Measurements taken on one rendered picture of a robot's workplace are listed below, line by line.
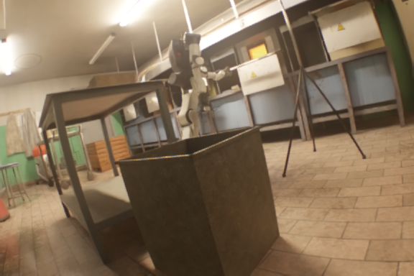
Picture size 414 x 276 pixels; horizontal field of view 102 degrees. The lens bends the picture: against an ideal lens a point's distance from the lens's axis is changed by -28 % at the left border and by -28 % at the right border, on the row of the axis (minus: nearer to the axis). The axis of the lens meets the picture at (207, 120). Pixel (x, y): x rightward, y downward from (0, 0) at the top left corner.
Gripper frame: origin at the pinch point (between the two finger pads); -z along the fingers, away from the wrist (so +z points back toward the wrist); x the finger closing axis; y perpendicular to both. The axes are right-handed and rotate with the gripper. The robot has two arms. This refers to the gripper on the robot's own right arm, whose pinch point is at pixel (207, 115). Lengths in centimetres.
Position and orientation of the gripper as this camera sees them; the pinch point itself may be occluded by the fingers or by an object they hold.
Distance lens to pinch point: 202.1
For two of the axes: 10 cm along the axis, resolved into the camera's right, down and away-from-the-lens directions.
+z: -2.4, -9.7, 1.1
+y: -3.3, 1.9, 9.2
